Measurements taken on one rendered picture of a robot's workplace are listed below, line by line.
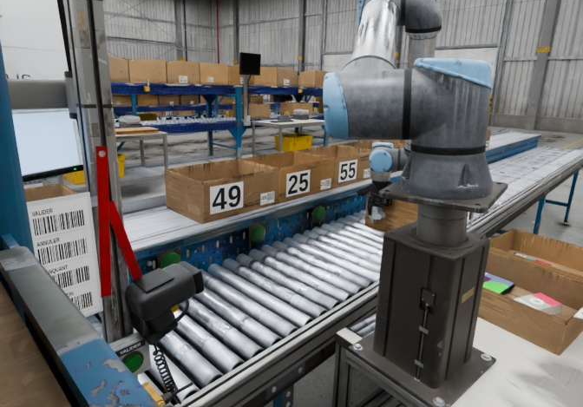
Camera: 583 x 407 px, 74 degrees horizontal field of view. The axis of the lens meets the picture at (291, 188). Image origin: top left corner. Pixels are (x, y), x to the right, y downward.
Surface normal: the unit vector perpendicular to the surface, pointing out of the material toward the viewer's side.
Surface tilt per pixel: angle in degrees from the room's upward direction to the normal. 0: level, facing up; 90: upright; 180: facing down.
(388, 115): 104
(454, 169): 71
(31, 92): 90
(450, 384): 0
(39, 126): 86
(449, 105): 91
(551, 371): 0
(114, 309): 90
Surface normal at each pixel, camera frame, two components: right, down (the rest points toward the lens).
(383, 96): -0.27, -0.04
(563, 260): -0.78, 0.11
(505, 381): 0.03, -0.97
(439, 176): -0.48, -0.10
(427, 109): -0.27, 0.32
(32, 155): 0.91, 0.06
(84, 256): 0.71, 0.20
